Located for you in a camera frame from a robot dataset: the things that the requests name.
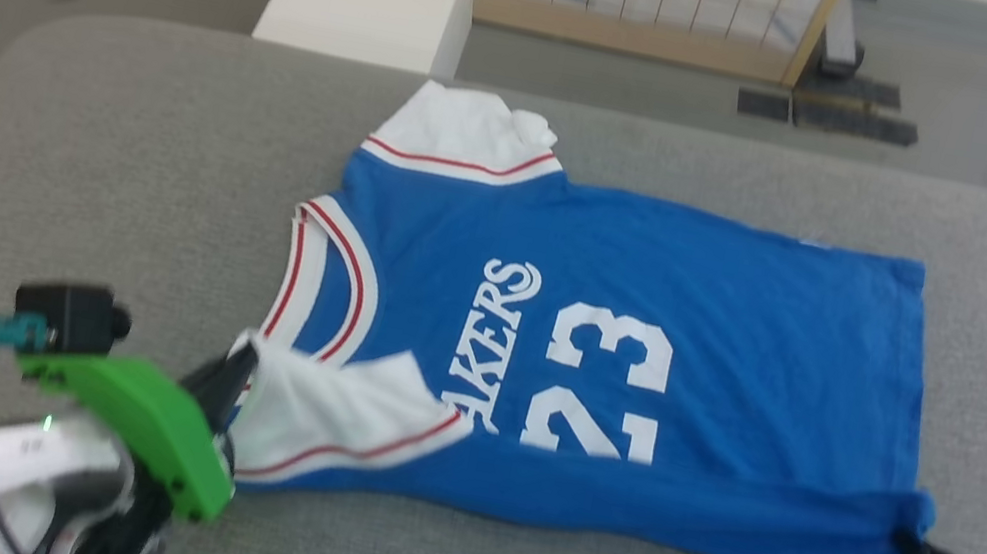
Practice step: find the small dark floor mat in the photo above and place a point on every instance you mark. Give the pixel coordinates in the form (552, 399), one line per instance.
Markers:
(764, 106)

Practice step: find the large dark floor mat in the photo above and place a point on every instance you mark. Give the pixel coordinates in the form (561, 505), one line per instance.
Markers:
(853, 112)

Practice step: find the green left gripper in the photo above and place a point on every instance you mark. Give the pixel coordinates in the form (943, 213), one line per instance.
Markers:
(144, 418)

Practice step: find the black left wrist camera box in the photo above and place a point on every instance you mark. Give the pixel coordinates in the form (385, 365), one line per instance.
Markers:
(71, 314)

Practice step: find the blue white basketball jersey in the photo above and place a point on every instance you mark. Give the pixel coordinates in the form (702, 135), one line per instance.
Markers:
(743, 362)

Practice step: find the grey fabric sofa cushion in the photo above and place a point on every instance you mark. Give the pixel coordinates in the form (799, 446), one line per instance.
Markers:
(115, 180)

